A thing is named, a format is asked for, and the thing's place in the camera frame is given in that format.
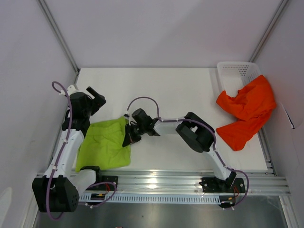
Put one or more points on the slotted cable duct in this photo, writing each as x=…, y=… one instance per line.
x=165, y=199

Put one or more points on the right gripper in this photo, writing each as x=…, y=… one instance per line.
x=130, y=138

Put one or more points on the white plastic basket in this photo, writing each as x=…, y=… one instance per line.
x=233, y=76

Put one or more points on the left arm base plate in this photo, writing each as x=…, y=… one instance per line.
x=108, y=179

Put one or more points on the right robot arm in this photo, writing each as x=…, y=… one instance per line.
x=195, y=132

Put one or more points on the aluminium mounting rail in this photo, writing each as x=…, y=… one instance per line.
x=187, y=182

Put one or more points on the orange shorts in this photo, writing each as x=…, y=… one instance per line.
x=252, y=106

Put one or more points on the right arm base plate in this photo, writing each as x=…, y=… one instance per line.
x=215, y=185

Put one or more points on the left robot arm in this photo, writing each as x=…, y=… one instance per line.
x=56, y=190

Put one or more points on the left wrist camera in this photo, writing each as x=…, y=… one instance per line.
x=72, y=89

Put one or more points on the lime green shorts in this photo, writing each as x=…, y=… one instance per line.
x=103, y=146

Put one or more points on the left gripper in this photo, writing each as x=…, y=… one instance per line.
x=98, y=101

